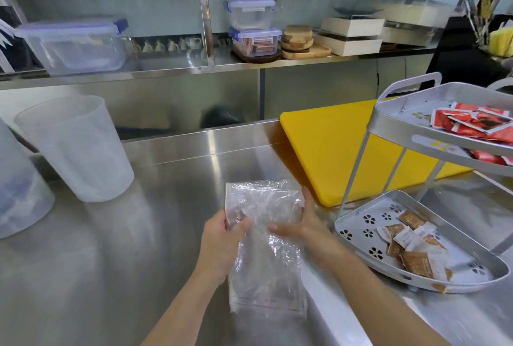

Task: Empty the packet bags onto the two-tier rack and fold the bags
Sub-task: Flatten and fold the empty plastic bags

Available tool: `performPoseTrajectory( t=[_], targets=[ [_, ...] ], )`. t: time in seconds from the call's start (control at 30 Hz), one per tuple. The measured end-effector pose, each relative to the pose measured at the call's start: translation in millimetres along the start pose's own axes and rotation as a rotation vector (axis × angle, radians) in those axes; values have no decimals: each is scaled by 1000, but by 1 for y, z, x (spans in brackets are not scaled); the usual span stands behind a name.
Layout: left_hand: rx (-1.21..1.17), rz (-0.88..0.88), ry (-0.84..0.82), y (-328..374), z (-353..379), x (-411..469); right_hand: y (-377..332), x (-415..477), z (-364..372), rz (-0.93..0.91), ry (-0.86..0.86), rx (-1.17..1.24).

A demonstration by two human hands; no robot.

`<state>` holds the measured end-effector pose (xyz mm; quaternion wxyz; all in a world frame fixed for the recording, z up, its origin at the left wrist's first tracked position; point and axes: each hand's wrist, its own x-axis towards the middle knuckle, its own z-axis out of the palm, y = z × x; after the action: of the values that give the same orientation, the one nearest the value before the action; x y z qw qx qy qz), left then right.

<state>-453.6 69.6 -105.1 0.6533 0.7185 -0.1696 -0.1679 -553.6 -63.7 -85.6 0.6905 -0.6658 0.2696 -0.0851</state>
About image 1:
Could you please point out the large clear lidded container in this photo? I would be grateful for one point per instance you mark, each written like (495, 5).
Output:
(72, 47)

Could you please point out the black utensil rack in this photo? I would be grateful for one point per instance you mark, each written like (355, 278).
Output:
(461, 61)

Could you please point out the row of small cream pieces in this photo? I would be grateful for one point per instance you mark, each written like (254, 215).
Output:
(168, 45)

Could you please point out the person's right hand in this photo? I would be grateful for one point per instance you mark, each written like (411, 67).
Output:
(312, 233)

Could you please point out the black gift box white ribbon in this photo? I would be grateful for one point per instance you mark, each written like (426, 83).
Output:
(8, 25)

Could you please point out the person's left hand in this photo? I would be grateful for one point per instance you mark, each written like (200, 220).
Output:
(218, 245)

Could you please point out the brown sugar packets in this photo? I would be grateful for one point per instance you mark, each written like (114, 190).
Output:
(417, 253)

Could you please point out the translucent pitcher with lid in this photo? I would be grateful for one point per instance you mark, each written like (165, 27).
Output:
(20, 197)

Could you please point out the translucent open plastic pitcher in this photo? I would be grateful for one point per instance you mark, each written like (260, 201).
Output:
(80, 149)

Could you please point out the red sauce packets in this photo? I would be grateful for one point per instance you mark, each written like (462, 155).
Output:
(477, 121)

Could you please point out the yellow cutting board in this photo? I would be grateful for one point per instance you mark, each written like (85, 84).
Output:
(328, 145)

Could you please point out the grey two-tier corner rack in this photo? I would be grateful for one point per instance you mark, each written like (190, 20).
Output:
(400, 117)

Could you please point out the small clear lidded container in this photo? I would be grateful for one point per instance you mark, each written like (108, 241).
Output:
(250, 13)

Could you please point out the clear container with brown packets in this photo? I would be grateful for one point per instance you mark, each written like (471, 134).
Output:
(256, 41)

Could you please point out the stainless steel shelf rack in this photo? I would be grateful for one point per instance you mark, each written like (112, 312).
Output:
(160, 69)

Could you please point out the white square box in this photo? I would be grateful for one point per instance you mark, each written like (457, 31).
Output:
(348, 45)
(352, 26)

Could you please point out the round wooden coaster stack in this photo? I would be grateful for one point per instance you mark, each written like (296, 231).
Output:
(297, 35)

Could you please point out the person's right forearm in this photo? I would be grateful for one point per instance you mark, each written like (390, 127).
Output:
(380, 305)

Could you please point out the person's left forearm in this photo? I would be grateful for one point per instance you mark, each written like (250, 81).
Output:
(180, 313)

